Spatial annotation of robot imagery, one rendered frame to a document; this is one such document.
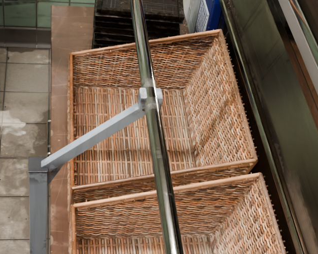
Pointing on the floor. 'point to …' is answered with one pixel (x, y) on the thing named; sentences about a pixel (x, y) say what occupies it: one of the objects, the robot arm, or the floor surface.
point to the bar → (37, 245)
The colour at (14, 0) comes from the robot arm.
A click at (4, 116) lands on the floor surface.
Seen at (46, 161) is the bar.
